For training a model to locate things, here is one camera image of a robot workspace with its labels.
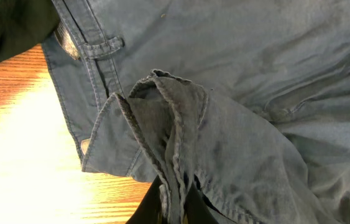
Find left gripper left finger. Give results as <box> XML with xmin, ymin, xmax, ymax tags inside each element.
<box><xmin>126</xmin><ymin>176</ymin><xmax>163</xmax><ymax>224</ymax></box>

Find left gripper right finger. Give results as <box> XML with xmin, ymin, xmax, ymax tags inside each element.
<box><xmin>184</xmin><ymin>184</ymin><xmax>218</xmax><ymax>224</ymax></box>

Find dark blue denim shorts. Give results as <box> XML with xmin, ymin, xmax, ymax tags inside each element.
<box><xmin>42</xmin><ymin>0</ymin><xmax>350</xmax><ymax>223</ymax></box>

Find folded black shorts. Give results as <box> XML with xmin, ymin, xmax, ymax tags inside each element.
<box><xmin>0</xmin><ymin>0</ymin><xmax>60</xmax><ymax>62</ymax></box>

